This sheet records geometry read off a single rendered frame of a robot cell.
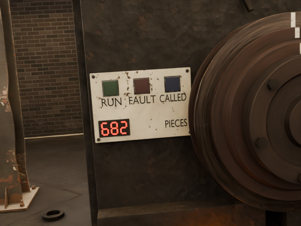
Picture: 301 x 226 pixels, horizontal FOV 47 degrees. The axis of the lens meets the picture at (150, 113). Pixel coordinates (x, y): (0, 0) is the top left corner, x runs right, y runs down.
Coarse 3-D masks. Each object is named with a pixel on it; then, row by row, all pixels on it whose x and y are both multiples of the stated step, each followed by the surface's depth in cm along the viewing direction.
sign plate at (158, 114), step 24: (120, 72) 89; (144, 72) 90; (168, 72) 90; (96, 96) 89; (120, 96) 90; (144, 96) 90; (168, 96) 91; (96, 120) 90; (120, 120) 90; (144, 120) 91; (168, 120) 92
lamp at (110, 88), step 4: (104, 84) 88; (108, 84) 89; (112, 84) 89; (116, 84) 89; (104, 88) 89; (108, 88) 89; (112, 88) 89; (116, 88) 89; (104, 92) 89; (108, 92) 89; (112, 92) 89; (116, 92) 89
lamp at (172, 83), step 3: (165, 78) 90; (168, 78) 90; (171, 78) 90; (174, 78) 90; (177, 78) 90; (165, 81) 90; (168, 81) 90; (171, 81) 90; (174, 81) 90; (177, 81) 90; (168, 84) 90; (171, 84) 90; (174, 84) 90; (177, 84) 90; (168, 87) 90; (171, 87) 90; (174, 87) 90; (177, 87) 90; (168, 90) 90; (171, 90) 90; (174, 90) 90; (177, 90) 91
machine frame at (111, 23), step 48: (96, 0) 88; (144, 0) 89; (192, 0) 91; (240, 0) 92; (288, 0) 93; (96, 48) 90; (144, 48) 91; (192, 48) 92; (96, 144) 93; (144, 144) 94; (192, 144) 95; (96, 192) 95; (144, 192) 96; (192, 192) 97
